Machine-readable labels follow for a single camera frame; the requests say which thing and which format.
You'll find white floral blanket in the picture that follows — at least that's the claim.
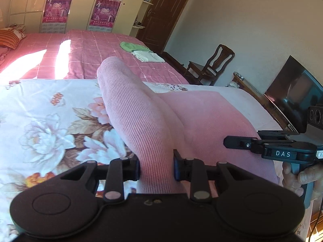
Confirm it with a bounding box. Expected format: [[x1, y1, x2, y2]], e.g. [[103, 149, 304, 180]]
[[0, 79, 316, 242]]

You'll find green folded cloth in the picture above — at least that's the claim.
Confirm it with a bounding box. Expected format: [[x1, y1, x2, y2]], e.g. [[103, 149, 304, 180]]
[[119, 41, 149, 53]]

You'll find pink checked bed sheet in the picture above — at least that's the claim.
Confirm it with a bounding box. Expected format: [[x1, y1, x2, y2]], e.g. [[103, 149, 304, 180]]
[[0, 29, 190, 85]]

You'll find dark wooden chair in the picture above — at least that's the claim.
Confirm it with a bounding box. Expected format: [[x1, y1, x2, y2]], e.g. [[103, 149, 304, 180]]
[[184, 44, 236, 86]]

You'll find dark brown wooden door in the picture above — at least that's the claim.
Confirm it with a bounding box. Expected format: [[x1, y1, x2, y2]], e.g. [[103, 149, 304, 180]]
[[135, 0, 197, 54]]

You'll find person's right hand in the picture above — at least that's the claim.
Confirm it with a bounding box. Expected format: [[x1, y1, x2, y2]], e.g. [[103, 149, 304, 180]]
[[281, 161, 323, 197]]

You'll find black cable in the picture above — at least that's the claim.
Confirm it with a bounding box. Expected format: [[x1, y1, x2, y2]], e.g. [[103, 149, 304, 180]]
[[308, 202, 323, 242]]

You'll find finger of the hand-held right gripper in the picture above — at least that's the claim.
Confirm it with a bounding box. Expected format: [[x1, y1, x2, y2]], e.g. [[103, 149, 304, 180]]
[[223, 135, 265, 155], [257, 130, 294, 142]]

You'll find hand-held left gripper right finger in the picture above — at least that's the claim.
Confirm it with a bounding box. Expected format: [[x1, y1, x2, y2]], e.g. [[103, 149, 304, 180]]
[[173, 149, 255, 203]]

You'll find pink knit garment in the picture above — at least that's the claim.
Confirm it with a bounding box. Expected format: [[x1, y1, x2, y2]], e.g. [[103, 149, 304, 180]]
[[96, 56, 279, 198]]

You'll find pink wall calendar poster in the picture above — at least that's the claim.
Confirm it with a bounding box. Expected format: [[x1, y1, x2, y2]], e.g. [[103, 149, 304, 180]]
[[88, 0, 122, 33], [41, 0, 73, 34]]

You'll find flat screen television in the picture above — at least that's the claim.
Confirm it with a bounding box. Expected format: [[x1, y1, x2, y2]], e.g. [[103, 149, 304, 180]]
[[264, 55, 323, 134]]

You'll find orange striped pillow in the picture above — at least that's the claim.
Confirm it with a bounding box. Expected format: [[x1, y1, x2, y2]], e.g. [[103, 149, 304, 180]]
[[0, 28, 26, 49]]

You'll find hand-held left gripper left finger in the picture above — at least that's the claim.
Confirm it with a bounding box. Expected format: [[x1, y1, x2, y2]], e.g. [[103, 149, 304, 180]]
[[57, 154, 141, 204]]

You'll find white folded cloth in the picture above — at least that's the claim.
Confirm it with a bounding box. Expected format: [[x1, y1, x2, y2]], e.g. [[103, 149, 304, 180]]
[[131, 50, 166, 63]]

